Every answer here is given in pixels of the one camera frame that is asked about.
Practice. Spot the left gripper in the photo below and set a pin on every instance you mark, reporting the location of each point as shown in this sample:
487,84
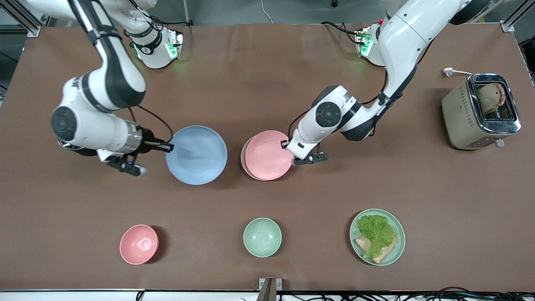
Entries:
285,144

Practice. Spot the beige chrome toaster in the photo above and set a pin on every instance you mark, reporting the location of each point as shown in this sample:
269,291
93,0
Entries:
459,121

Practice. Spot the aluminium frame profile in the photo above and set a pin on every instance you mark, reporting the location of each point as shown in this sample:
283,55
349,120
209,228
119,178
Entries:
25,21
508,26

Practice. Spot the toasted bread slice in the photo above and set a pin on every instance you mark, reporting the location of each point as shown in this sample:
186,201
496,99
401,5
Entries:
386,253

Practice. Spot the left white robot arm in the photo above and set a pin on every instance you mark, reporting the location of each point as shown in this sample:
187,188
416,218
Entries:
405,37

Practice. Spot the metal table bracket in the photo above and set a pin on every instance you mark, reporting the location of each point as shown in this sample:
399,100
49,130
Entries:
269,288

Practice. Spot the green lettuce leaf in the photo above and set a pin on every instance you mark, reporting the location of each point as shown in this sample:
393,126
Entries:
376,232

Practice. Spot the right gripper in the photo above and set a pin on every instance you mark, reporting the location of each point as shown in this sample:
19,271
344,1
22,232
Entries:
147,140

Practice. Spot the brown bread slice in toaster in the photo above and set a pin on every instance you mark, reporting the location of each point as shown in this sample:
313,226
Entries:
490,98

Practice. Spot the small pink deep bowl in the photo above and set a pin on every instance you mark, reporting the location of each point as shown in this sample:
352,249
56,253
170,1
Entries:
138,244

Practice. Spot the small green deep bowl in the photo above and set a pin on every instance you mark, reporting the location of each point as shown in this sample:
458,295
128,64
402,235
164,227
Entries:
262,237

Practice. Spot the green plate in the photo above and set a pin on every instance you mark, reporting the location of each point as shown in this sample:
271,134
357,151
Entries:
399,240

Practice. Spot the pink shallow bowl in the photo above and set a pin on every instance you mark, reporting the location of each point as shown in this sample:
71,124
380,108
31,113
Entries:
267,156

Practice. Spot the beige shallow bowl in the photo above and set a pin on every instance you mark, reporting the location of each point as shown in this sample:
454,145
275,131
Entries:
242,159

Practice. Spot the blue shallow bowl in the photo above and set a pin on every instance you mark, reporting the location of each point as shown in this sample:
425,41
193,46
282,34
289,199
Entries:
198,156

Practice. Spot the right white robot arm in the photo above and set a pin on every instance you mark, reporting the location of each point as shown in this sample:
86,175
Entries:
113,75

